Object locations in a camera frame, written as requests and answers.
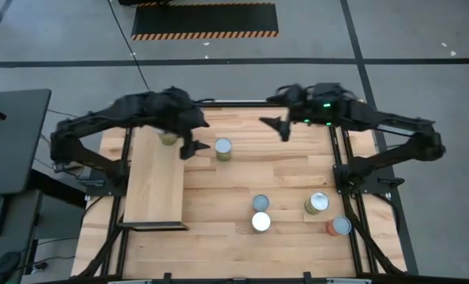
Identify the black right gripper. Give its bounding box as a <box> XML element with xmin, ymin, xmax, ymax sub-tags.
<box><xmin>258</xmin><ymin>82</ymin><xmax>313</xmax><ymax>143</ymax></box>

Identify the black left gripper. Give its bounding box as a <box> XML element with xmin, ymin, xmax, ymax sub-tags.
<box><xmin>154</xmin><ymin>86</ymin><xmax>212</xmax><ymax>161</ymax></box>

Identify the green labelled tin can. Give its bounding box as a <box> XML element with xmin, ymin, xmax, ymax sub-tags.
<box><xmin>304</xmin><ymin>192</ymin><xmax>331</xmax><ymax>216</ymax></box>
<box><xmin>158</xmin><ymin>132</ymin><xmax>179</xmax><ymax>147</ymax></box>
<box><xmin>251</xmin><ymin>211</ymin><xmax>272</xmax><ymax>234</ymax></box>
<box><xmin>214</xmin><ymin>137</ymin><xmax>233</xmax><ymax>163</ymax></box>

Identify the teal and white tin can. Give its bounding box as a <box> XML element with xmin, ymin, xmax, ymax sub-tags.
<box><xmin>252</xmin><ymin>194</ymin><xmax>271</xmax><ymax>213</ymax></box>

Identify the orange can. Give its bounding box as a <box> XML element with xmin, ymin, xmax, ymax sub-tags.
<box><xmin>325</xmin><ymin>215</ymin><xmax>353</xmax><ymax>237</ymax></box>

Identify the black hazard-striped floor mat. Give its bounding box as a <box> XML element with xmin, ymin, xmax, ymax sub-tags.
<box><xmin>130</xmin><ymin>2</ymin><xmax>280</xmax><ymax>41</ymax></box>

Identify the black equipment base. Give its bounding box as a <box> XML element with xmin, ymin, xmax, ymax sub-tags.
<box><xmin>118</xmin><ymin>0</ymin><xmax>172</xmax><ymax>6</ymax></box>

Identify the dark monitor at left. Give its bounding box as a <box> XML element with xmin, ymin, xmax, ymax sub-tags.
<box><xmin>0</xmin><ymin>88</ymin><xmax>53</xmax><ymax>196</ymax></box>

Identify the grey side desk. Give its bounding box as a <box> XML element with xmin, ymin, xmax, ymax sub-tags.
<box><xmin>0</xmin><ymin>189</ymin><xmax>44</xmax><ymax>284</ymax></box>

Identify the black computer mouse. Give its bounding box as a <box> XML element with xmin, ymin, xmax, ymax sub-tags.
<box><xmin>0</xmin><ymin>251</ymin><xmax>21</xmax><ymax>283</ymax></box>

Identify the black aluminium table frame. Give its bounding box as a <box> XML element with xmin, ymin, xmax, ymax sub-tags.
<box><xmin>74</xmin><ymin>88</ymin><xmax>411</xmax><ymax>284</ymax></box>

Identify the black floor cable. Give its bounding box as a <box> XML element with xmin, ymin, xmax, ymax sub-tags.
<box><xmin>107</xmin><ymin>0</ymin><xmax>152</xmax><ymax>92</ymax></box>

